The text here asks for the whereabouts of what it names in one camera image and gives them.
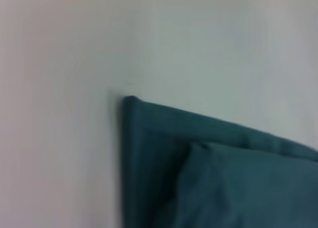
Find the teal t-shirt with white print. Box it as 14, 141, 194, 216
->
122, 95, 318, 228

